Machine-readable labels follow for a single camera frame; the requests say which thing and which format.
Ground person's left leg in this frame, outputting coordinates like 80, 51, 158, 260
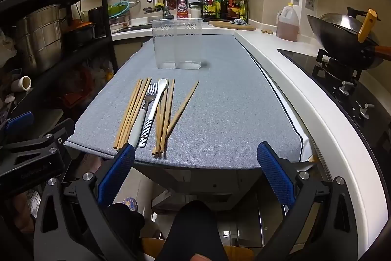
101, 203, 145, 261

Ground black glass gas cooktop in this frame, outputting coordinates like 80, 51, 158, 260
277, 48, 391, 164

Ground green plastic basin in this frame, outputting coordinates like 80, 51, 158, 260
108, 1, 130, 18

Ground wooden chopstick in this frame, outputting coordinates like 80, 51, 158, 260
152, 79, 171, 155
117, 79, 146, 151
163, 81, 200, 139
123, 78, 152, 148
155, 103, 162, 155
114, 79, 143, 150
120, 78, 150, 150
159, 79, 175, 154

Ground row of condiment bottles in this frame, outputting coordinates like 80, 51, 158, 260
203, 0, 247, 19

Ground black container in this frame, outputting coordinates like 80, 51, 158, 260
88, 7, 108, 38

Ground steel sink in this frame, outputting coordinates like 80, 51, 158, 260
122, 23, 152, 33

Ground yellow handled spatula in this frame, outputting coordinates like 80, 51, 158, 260
357, 9, 378, 43

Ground black metal shelf rack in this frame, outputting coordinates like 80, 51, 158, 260
0, 0, 145, 121

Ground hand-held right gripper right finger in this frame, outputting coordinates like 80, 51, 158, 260
257, 141, 362, 261

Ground wooden stool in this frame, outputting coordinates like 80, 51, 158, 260
142, 237, 255, 261

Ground blue patterned slipper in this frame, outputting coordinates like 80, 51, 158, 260
123, 197, 139, 212

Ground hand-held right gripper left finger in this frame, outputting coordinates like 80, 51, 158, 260
33, 143, 144, 261

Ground clear plastic utensil holder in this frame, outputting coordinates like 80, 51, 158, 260
150, 17, 205, 70

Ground white plastic bag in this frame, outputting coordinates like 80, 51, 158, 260
0, 32, 17, 66

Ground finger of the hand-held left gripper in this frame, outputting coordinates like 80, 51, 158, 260
0, 118, 76, 170
0, 111, 35, 145

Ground large steel stockpot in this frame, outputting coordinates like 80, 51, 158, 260
14, 3, 66, 75

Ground steel cooktop knob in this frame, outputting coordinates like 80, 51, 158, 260
359, 103, 376, 119
338, 80, 356, 96

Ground round wooden cutting board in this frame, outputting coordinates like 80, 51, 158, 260
208, 20, 256, 31

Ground black wok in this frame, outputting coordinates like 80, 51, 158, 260
306, 14, 391, 70

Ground red stand-up pouch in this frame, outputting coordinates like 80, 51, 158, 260
176, 0, 190, 19

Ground person's right leg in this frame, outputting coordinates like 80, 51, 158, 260
156, 200, 229, 261

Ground steel wok lid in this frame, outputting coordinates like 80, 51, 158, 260
318, 7, 369, 34

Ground white handled metal fork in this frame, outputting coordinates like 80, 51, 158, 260
127, 83, 158, 150

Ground white spoon zebra striped handle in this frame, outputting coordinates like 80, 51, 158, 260
139, 78, 168, 148

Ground white ceramic cup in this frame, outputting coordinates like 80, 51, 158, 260
11, 75, 33, 93

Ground person's leg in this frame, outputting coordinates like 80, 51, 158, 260
101, 203, 145, 261
156, 200, 229, 261

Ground black pot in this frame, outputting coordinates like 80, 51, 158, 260
63, 21, 96, 46

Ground plastic cooking oil jug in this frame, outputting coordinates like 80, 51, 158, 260
276, 2, 299, 42

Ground grey fabric mat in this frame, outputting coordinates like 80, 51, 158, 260
64, 29, 303, 171

